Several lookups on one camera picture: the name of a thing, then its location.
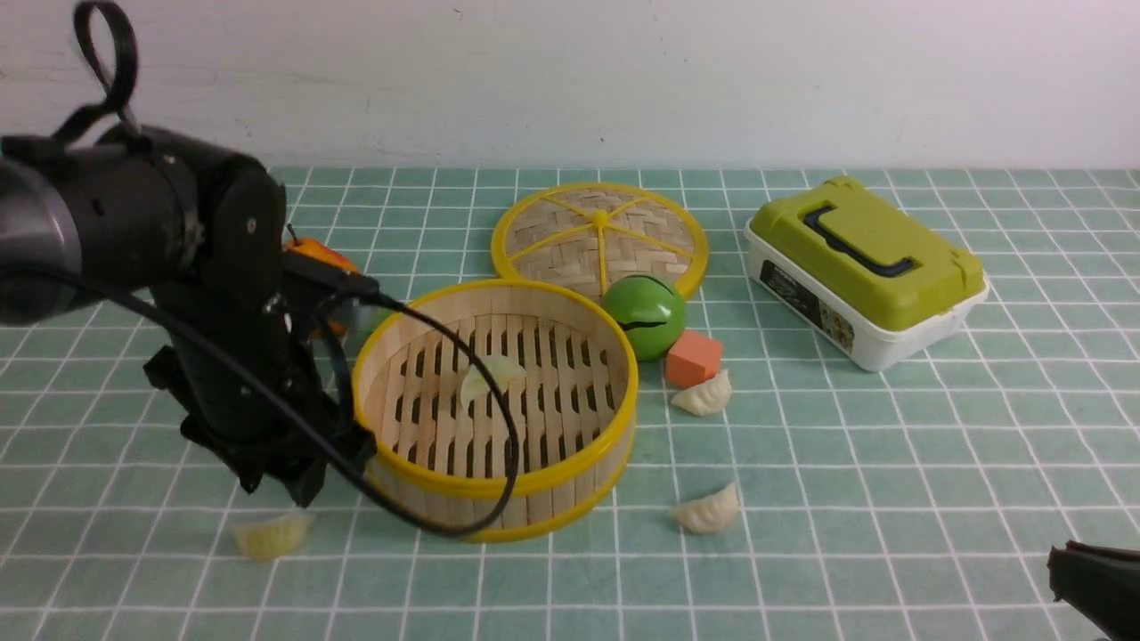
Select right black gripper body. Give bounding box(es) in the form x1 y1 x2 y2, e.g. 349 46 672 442
1047 542 1139 640

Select orange foam cube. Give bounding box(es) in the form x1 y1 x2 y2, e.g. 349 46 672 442
663 331 724 389

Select red orange toy pear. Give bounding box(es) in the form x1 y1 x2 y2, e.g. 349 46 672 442
282 224 359 339

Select bamboo steamer tray yellow rim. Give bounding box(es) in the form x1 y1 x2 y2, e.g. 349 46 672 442
353 279 640 542

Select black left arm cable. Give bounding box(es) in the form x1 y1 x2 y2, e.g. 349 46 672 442
0 265 521 539

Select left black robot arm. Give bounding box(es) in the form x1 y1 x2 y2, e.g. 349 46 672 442
3 125 376 508

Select woven bamboo steamer lid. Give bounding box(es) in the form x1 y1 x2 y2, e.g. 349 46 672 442
490 182 710 301

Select green toy apple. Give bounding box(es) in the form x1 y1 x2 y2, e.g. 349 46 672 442
601 273 687 362

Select small green cube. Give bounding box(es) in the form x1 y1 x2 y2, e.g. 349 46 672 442
373 308 402 332

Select green white lunch box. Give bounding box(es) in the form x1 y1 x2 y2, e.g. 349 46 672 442
744 175 990 372

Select pale green dumpling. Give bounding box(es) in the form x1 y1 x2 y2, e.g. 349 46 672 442
459 354 526 407
233 511 316 563

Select white dumpling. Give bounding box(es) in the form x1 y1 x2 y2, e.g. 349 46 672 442
670 370 734 417
669 482 742 535

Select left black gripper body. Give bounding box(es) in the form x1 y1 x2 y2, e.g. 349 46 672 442
145 153 375 508

